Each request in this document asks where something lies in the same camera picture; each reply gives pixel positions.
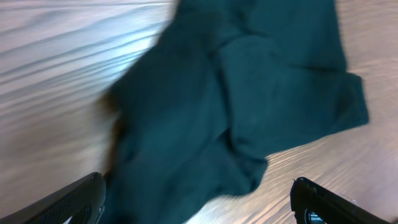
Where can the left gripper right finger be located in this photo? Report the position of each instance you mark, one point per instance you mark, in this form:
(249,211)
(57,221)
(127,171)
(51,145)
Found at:
(313,204)

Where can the black t-shirt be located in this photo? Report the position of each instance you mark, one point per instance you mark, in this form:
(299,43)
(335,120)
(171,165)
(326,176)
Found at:
(227,84)

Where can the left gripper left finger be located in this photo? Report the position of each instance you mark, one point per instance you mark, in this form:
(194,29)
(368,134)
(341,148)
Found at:
(81,202)

